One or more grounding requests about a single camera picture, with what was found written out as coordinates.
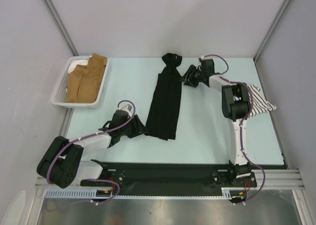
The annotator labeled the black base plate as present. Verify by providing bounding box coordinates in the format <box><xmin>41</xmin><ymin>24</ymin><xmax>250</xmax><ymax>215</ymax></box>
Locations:
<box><xmin>81</xmin><ymin>160</ymin><xmax>289</xmax><ymax>197</ymax></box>

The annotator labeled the white plastic basket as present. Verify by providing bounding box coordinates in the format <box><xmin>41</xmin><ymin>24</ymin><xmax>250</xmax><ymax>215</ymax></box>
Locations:
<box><xmin>51</xmin><ymin>55</ymin><xmax>110</xmax><ymax>109</ymax></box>

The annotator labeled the aluminium corner post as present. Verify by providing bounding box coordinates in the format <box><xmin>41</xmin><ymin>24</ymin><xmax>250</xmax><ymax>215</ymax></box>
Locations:
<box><xmin>42</xmin><ymin>0</ymin><xmax>79</xmax><ymax>56</ymax></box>
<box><xmin>253</xmin><ymin>0</ymin><xmax>293</xmax><ymax>63</ymax></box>

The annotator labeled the brown tank top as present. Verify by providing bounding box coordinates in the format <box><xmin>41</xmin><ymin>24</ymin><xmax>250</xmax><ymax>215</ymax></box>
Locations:
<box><xmin>65</xmin><ymin>53</ymin><xmax>108</xmax><ymax>103</ymax></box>

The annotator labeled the black tank top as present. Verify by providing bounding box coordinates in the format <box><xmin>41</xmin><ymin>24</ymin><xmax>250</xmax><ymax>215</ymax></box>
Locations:
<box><xmin>145</xmin><ymin>53</ymin><xmax>182</xmax><ymax>140</ymax></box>

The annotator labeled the aluminium frame rail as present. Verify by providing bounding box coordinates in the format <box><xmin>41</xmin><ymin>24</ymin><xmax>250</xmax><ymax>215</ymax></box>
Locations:
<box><xmin>34</xmin><ymin>168</ymin><xmax>305</xmax><ymax>189</ymax></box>

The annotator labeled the right aluminium corner post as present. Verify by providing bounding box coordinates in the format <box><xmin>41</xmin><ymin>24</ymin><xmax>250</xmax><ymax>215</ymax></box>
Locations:
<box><xmin>253</xmin><ymin>0</ymin><xmax>293</xmax><ymax>63</ymax></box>

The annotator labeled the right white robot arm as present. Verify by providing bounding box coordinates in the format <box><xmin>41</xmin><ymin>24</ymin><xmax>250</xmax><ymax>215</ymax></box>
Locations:
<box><xmin>181</xmin><ymin>59</ymin><xmax>253</xmax><ymax>166</ymax></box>

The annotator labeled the slotted cable duct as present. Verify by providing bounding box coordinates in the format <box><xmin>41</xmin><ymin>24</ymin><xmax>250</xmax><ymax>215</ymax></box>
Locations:
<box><xmin>45</xmin><ymin>189</ymin><xmax>241</xmax><ymax>200</ymax></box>

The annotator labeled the striped white tank top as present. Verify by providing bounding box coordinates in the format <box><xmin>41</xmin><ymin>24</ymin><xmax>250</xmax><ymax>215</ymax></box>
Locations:
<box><xmin>248</xmin><ymin>85</ymin><xmax>277</xmax><ymax>118</ymax></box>

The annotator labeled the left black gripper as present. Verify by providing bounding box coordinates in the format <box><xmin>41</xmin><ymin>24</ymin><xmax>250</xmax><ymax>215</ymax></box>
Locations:
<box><xmin>119</xmin><ymin>114</ymin><xmax>148</xmax><ymax>138</ymax></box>

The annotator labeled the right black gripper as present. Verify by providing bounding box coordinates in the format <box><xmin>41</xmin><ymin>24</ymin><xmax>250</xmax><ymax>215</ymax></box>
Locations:
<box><xmin>179</xmin><ymin>65</ymin><xmax>205</xmax><ymax>88</ymax></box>

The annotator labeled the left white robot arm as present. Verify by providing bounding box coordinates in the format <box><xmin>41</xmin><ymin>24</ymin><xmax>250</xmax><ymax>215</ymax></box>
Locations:
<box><xmin>37</xmin><ymin>104</ymin><xmax>149</xmax><ymax>188</ymax></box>

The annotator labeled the left aluminium corner post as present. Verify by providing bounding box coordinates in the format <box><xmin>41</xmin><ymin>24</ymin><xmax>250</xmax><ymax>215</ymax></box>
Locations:
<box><xmin>42</xmin><ymin>0</ymin><xmax>79</xmax><ymax>56</ymax></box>

